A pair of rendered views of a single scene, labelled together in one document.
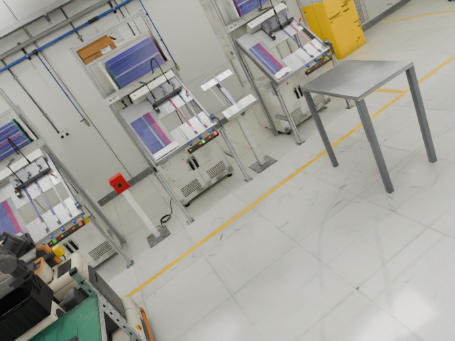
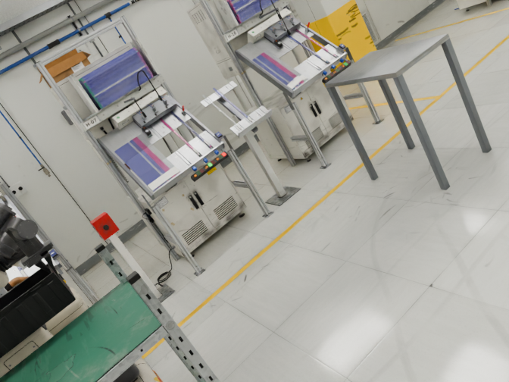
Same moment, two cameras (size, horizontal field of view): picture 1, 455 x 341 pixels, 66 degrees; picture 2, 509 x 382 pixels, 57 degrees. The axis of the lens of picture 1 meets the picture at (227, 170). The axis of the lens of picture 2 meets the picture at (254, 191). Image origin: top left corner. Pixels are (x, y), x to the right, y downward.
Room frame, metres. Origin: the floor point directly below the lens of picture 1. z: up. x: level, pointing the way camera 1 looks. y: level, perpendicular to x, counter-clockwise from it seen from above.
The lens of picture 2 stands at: (-0.27, 0.49, 1.50)
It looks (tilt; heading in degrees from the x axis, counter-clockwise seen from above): 19 degrees down; 350
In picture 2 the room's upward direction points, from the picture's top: 31 degrees counter-clockwise
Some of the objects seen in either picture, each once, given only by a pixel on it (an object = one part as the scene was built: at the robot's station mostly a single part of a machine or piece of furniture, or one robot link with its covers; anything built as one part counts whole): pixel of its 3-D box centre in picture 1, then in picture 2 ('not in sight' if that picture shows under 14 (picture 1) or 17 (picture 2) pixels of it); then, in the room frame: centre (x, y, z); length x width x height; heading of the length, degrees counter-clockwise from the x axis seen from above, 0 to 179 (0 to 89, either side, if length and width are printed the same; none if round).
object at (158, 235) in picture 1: (137, 208); (129, 258); (3.17, 0.95, 0.39); 0.24 x 0.24 x 0.78; 12
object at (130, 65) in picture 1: (135, 62); (117, 78); (3.67, 0.26, 1.52); 0.51 x 0.13 x 0.27; 102
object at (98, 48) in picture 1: (104, 41); (76, 57); (3.94, 0.43, 1.82); 0.68 x 0.30 x 0.20; 102
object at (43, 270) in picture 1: (30, 280); not in sight; (1.89, 1.33, 0.87); 0.23 x 0.15 x 0.11; 103
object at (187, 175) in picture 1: (188, 162); (187, 204); (3.78, 0.34, 0.31); 0.70 x 0.65 x 0.62; 102
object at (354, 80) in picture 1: (365, 122); (404, 115); (2.37, -1.11, 0.40); 0.70 x 0.45 x 0.80; 8
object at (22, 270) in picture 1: (17, 270); (32, 246); (1.27, 0.90, 1.22); 0.10 x 0.07 x 0.07; 103
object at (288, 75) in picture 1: (284, 70); (295, 86); (3.91, -1.13, 0.65); 1.01 x 0.73 x 1.29; 12
